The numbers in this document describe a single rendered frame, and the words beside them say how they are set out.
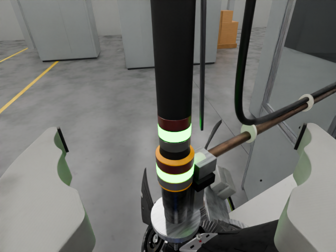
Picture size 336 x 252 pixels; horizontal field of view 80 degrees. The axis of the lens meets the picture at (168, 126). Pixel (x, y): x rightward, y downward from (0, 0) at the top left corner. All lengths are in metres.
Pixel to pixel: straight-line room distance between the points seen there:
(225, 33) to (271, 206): 7.96
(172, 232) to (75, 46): 7.48
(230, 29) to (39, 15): 6.25
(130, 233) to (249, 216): 1.41
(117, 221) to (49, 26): 6.60
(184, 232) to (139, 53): 5.69
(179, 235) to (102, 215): 1.90
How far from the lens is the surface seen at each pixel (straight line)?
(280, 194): 0.72
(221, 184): 0.77
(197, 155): 0.26
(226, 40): 8.54
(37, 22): 7.84
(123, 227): 2.05
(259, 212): 0.73
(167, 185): 0.24
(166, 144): 0.20
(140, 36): 5.80
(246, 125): 0.32
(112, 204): 2.22
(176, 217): 0.29
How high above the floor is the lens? 1.72
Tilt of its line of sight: 33 degrees down
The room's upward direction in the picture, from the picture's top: 2 degrees counter-clockwise
